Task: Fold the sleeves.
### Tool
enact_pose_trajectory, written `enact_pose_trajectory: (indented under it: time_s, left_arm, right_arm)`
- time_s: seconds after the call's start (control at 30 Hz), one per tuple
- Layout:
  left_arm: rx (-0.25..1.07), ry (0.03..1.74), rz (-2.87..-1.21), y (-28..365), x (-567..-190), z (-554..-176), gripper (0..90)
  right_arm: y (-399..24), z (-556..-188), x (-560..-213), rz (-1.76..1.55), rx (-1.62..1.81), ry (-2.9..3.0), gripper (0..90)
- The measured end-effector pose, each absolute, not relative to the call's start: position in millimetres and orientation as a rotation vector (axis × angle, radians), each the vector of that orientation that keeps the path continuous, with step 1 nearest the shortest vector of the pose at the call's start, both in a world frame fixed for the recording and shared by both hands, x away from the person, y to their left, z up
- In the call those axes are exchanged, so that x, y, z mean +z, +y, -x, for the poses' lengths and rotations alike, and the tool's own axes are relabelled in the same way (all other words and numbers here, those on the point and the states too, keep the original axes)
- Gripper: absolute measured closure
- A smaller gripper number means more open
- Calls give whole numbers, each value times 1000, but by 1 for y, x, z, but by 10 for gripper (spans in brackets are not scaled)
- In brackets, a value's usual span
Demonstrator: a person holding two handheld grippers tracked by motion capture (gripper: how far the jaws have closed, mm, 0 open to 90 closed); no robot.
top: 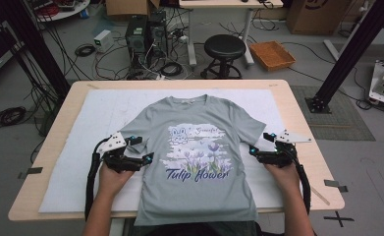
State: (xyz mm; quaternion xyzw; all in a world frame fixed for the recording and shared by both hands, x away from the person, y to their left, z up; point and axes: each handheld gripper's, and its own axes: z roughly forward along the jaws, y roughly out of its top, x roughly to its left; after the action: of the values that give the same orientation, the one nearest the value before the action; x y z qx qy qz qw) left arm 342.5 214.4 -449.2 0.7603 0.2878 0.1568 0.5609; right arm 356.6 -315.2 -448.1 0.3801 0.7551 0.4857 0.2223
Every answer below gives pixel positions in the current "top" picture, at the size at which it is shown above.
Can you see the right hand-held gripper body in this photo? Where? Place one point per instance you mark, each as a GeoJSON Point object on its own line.
{"type": "Point", "coordinates": [279, 157]}

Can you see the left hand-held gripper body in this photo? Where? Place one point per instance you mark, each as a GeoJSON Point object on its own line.
{"type": "Point", "coordinates": [114, 142]}

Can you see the grey printed T-shirt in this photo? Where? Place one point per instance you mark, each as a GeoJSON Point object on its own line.
{"type": "Point", "coordinates": [196, 203]}

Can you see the person's right hand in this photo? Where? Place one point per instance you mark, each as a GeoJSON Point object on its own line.
{"type": "Point", "coordinates": [286, 178]}

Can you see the person's left hand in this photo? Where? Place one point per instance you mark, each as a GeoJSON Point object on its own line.
{"type": "Point", "coordinates": [112, 180]}

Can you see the white foam mat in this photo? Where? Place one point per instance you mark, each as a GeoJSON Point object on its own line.
{"type": "Point", "coordinates": [114, 108]}

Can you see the thin wooden strip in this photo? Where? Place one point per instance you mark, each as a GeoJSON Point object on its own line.
{"type": "Point", "coordinates": [320, 196]}

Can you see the grey tape piece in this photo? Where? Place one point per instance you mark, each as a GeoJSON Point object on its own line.
{"type": "Point", "coordinates": [335, 184]}
{"type": "Point", "coordinates": [32, 171]}

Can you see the grey floor mat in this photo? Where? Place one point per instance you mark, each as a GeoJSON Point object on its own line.
{"type": "Point", "coordinates": [343, 121]}

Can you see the person's dark trousers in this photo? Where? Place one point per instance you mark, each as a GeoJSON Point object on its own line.
{"type": "Point", "coordinates": [238, 229]}

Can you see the brown wicker basket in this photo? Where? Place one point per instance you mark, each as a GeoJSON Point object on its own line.
{"type": "Point", "coordinates": [271, 55]}

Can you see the black tape cross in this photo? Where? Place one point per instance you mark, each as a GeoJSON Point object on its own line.
{"type": "Point", "coordinates": [338, 219]}

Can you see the black computer tower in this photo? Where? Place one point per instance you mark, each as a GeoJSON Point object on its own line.
{"type": "Point", "coordinates": [158, 32]}
{"type": "Point", "coordinates": [136, 39]}

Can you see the black round stool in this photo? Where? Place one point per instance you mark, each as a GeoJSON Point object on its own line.
{"type": "Point", "coordinates": [225, 46]}

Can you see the white power supply box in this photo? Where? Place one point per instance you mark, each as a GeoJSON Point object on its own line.
{"type": "Point", "coordinates": [102, 41]}

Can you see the black metal stand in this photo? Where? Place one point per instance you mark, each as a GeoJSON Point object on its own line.
{"type": "Point", "coordinates": [353, 49]}
{"type": "Point", "coordinates": [39, 49]}

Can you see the cardboard box with dark print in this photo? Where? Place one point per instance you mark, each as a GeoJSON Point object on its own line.
{"type": "Point", "coordinates": [317, 16]}

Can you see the plain cardboard box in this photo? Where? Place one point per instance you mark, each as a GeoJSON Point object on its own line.
{"type": "Point", "coordinates": [127, 8]}

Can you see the round white table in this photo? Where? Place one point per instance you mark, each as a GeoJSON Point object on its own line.
{"type": "Point", "coordinates": [65, 11]}

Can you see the white desk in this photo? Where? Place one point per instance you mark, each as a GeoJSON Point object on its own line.
{"type": "Point", "coordinates": [219, 3]}

